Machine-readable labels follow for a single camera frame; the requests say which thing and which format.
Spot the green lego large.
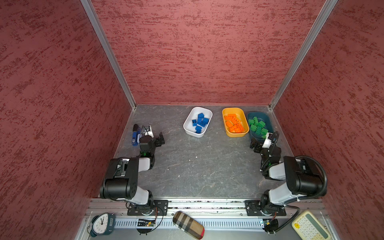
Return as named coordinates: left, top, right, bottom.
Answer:
left=255, top=128, right=265, bottom=135

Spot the white plastic bin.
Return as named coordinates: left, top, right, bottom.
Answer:
left=183, top=107, right=213, bottom=138

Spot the large blue stapler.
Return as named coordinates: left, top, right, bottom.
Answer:
left=132, top=124, right=141, bottom=146

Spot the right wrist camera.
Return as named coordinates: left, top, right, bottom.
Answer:
left=262, top=132, right=280, bottom=149

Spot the green analog clock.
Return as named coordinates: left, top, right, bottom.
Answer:
left=89, top=213, right=116, bottom=238

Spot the green lego lowest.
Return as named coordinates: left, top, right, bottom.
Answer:
left=261, top=128, right=269, bottom=139

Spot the orange lego stack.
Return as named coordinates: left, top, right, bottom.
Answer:
left=235, top=124, right=245, bottom=133

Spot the green studded lego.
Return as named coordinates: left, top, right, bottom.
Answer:
left=250, top=125, right=257, bottom=132

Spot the aluminium corner post right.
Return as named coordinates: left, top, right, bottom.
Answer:
left=269, top=0, right=338, bottom=111

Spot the aluminium rail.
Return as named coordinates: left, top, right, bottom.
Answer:
left=85, top=198, right=329, bottom=232

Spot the blue lego cluster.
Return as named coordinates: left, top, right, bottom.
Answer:
left=196, top=126, right=203, bottom=134

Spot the yellow calculator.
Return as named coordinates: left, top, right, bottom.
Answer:
left=292, top=211, right=332, bottom=240

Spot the yellow plastic bin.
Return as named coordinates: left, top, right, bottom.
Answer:
left=222, top=108, right=250, bottom=138

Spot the plaid glasses case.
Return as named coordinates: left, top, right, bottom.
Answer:
left=173, top=211, right=205, bottom=240

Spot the aluminium corner post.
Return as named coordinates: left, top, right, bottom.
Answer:
left=81, top=0, right=137, bottom=110
left=269, top=0, right=338, bottom=111

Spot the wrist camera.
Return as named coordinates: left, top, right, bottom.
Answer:
left=262, top=132, right=280, bottom=149
left=140, top=126, right=155, bottom=145

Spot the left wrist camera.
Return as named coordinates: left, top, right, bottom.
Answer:
left=140, top=126, right=155, bottom=145

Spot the aluminium corner post left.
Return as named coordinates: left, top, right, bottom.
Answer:
left=81, top=0, right=137, bottom=110

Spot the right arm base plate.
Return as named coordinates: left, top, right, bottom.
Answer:
left=245, top=200, right=287, bottom=217

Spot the teal plastic bin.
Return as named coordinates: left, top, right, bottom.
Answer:
left=247, top=112, right=275, bottom=142

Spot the green lego small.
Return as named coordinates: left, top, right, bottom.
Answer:
left=253, top=117, right=259, bottom=125

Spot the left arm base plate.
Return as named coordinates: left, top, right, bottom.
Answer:
left=127, top=200, right=169, bottom=217

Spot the small light blue stapler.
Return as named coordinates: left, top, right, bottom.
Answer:
left=137, top=134, right=142, bottom=144

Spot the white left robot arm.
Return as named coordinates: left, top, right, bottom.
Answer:
left=100, top=133, right=165, bottom=208

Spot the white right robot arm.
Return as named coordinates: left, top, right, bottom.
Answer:
left=246, top=139, right=328, bottom=216

